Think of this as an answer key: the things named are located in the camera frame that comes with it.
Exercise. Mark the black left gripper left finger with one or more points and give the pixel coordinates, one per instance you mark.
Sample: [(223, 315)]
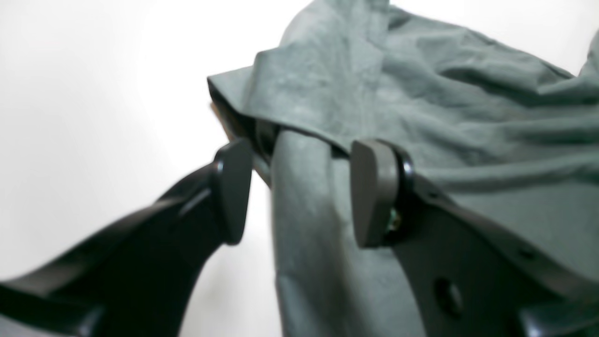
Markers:
[(135, 277)]

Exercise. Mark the dark grey t-shirt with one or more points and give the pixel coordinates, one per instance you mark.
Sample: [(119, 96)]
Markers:
[(502, 132)]

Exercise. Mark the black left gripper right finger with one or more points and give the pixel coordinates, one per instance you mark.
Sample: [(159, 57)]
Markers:
[(470, 276)]

